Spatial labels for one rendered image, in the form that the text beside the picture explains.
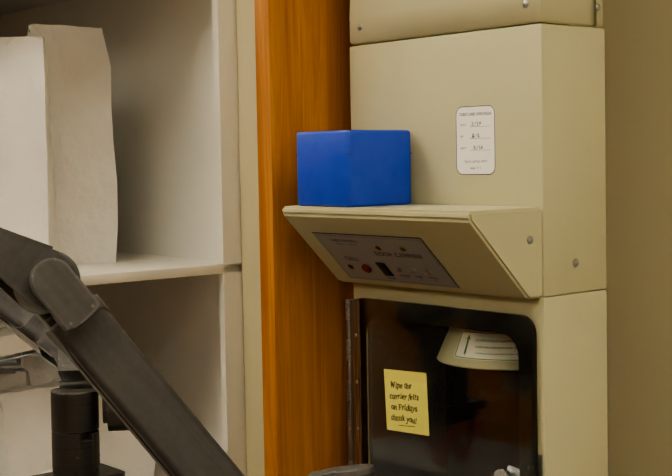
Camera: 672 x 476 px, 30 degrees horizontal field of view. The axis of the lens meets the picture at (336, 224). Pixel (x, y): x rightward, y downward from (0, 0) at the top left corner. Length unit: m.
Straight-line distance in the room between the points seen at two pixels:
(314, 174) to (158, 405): 0.40
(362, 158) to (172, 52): 1.31
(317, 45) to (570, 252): 0.45
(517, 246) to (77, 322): 0.48
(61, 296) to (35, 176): 1.24
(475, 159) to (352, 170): 0.14
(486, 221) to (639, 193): 0.56
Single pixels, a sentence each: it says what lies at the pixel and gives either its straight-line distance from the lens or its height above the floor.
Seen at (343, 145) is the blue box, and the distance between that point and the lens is 1.46.
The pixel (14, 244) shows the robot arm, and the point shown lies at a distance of 1.21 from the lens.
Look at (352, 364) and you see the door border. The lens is 1.62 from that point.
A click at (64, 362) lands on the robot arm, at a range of 1.55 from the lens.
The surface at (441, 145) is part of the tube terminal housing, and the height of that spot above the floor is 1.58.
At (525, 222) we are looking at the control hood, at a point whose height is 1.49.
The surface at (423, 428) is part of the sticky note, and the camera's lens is 1.54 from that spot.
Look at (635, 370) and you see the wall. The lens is 1.88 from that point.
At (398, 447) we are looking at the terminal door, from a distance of 1.58.
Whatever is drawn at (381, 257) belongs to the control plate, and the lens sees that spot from 1.48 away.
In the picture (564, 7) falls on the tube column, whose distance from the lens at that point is 1.44.
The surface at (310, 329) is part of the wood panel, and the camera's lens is 1.65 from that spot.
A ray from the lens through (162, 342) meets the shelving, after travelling 2.81.
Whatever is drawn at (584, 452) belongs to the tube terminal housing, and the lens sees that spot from 1.48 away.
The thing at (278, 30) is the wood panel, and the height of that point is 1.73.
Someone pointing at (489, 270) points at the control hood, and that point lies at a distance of 1.37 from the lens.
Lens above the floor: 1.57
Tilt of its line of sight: 3 degrees down
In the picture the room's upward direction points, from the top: 1 degrees counter-clockwise
